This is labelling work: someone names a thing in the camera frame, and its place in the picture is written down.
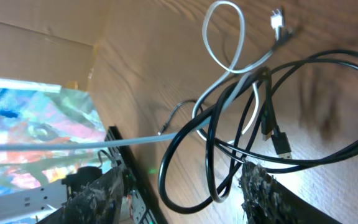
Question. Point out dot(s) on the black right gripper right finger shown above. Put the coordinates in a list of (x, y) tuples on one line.
[(266, 201)]

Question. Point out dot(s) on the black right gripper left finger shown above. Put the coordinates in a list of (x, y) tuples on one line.
[(96, 198)]

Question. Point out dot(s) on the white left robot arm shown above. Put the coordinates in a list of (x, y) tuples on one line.
[(46, 198)]

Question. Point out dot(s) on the cardboard side panel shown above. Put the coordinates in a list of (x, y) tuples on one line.
[(51, 41)]

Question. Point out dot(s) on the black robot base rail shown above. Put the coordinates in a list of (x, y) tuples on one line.
[(140, 203)]

